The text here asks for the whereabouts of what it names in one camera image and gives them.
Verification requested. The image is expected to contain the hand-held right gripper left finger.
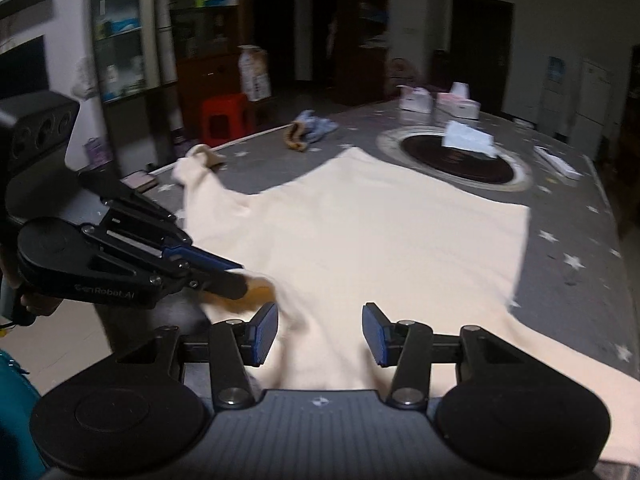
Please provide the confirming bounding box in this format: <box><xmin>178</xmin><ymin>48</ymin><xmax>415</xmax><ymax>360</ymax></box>
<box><xmin>116</xmin><ymin>302</ymin><xmax>280</xmax><ymax>408</ymax></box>

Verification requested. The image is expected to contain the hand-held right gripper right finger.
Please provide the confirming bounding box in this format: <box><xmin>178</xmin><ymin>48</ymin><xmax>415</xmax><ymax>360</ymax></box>
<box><xmin>361</xmin><ymin>302</ymin><xmax>522</xmax><ymax>408</ymax></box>

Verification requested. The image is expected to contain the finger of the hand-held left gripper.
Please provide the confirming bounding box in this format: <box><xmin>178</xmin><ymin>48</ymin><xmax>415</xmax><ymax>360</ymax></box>
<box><xmin>79</xmin><ymin>171</ymin><xmax>193</xmax><ymax>247</ymax></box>
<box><xmin>82</xmin><ymin>224</ymin><xmax>249</xmax><ymax>302</ymax></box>

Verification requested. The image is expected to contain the cream sweater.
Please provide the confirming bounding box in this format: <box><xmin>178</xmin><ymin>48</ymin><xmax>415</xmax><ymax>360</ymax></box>
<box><xmin>172</xmin><ymin>145</ymin><xmax>640</xmax><ymax>467</ymax></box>

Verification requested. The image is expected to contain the person's left hand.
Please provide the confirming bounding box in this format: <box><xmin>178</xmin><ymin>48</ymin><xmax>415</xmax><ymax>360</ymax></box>
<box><xmin>19</xmin><ymin>292</ymin><xmax>63</xmax><ymax>317</ymax></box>

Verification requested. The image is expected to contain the pink flat box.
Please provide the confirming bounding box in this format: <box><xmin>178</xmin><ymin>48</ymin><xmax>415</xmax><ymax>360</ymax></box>
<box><xmin>120</xmin><ymin>171</ymin><xmax>157</xmax><ymax>192</ymax></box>

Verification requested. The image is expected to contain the purple packet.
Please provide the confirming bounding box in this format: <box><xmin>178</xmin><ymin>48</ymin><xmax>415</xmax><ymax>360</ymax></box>
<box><xmin>82</xmin><ymin>137</ymin><xmax>110</xmax><ymax>167</ymax></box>

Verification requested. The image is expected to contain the red plastic stool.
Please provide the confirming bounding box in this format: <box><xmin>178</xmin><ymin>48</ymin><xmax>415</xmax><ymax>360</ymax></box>
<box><xmin>201</xmin><ymin>94</ymin><xmax>253</xmax><ymax>148</ymax></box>

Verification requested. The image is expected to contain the brown cloth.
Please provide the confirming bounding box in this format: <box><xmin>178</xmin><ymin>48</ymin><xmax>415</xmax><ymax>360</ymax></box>
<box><xmin>283</xmin><ymin>124</ymin><xmax>308</xmax><ymax>152</ymax></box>

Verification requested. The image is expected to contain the teal clothing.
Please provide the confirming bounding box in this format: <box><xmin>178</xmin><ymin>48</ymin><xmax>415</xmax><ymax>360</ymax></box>
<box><xmin>0</xmin><ymin>352</ymin><xmax>48</xmax><ymax>480</ymax></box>

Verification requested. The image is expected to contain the blue cloth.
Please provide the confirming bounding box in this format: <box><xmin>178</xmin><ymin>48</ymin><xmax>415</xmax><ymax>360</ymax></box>
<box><xmin>294</xmin><ymin>109</ymin><xmax>340</xmax><ymax>145</ymax></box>

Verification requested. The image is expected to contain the printed paper bag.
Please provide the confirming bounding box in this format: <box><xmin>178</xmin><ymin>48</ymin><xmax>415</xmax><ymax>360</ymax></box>
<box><xmin>237</xmin><ymin>45</ymin><xmax>272</xmax><ymax>102</ymax></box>

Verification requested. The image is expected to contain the dark wooden cabinet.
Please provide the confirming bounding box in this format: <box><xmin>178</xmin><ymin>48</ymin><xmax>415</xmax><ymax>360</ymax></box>
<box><xmin>162</xmin><ymin>0</ymin><xmax>251</xmax><ymax>133</ymax></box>

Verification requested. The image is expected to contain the glass door cabinet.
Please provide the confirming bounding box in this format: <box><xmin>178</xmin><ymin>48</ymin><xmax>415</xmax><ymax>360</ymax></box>
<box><xmin>90</xmin><ymin>0</ymin><xmax>178</xmax><ymax>103</ymax></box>

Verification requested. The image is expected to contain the black television screen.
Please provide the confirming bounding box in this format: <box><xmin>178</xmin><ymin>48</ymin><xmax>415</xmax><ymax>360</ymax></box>
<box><xmin>0</xmin><ymin>35</ymin><xmax>51</xmax><ymax>103</ymax></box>

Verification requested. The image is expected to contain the round dark table insert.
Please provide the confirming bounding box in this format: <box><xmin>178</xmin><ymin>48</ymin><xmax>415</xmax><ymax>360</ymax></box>
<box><xmin>377</xmin><ymin>126</ymin><xmax>531</xmax><ymax>192</ymax></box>

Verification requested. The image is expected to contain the grey star-print tablecloth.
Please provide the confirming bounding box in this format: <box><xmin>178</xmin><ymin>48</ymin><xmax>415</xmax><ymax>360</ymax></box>
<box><xmin>95</xmin><ymin>97</ymin><xmax>635</xmax><ymax>378</ymax></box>

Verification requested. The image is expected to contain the white pink tissue box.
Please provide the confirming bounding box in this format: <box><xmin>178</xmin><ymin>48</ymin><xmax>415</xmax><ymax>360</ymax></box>
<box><xmin>398</xmin><ymin>85</ymin><xmax>433</xmax><ymax>114</ymax></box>
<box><xmin>434</xmin><ymin>81</ymin><xmax>482</xmax><ymax>121</ymax></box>

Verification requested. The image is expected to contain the flat white packet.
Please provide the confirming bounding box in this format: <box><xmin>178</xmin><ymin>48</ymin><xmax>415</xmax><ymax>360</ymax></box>
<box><xmin>532</xmin><ymin>145</ymin><xmax>583</xmax><ymax>181</ymax></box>

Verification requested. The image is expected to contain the wooden chair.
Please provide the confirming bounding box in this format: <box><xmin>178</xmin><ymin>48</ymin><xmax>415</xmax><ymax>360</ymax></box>
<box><xmin>386</xmin><ymin>57</ymin><xmax>423</xmax><ymax>101</ymax></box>

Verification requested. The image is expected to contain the wooden bookshelf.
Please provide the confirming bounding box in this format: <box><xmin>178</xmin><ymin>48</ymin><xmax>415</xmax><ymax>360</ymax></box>
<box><xmin>336</xmin><ymin>0</ymin><xmax>393</xmax><ymax>107</ymax></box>

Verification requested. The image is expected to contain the white water dispenser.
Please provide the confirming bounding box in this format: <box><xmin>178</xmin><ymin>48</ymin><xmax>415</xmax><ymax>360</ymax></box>
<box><xmin>539</xmin><ymin>56</ymin><xmax>573</xmax><ymax>142</ymax></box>

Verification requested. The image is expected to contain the dark door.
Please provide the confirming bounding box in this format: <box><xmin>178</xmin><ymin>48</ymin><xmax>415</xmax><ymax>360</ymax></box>
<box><xmin>450</xmin><ymin>0</ymin><xmax>515</xmax><ymax>116</ymax></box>

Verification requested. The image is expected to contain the white refrigerator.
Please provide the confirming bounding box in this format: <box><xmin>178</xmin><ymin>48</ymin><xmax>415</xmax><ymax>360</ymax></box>
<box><xmin>570</xmin><ymin>58</ymin><xmax>613</xmax><ymax>161</ymax></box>

